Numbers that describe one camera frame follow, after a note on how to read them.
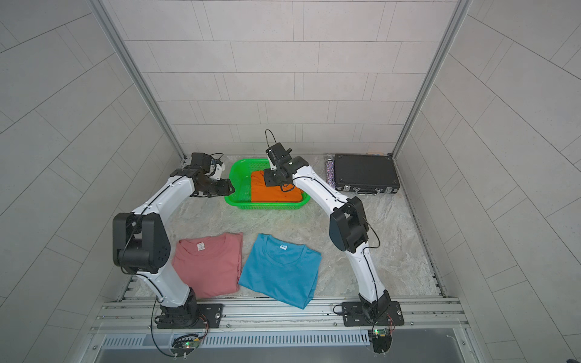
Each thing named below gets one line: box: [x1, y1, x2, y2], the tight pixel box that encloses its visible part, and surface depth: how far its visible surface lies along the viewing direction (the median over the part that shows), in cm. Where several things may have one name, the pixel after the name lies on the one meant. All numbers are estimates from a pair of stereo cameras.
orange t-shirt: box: [251, 170, 303, 203], surface depth 101 cm
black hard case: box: [334, 153, 401, 196], surface depth 105 cm
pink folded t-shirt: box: [171, 232, 243, 299], surface depth 82 cm
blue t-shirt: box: [238, 232, 323, 310], surface depth 82 cm
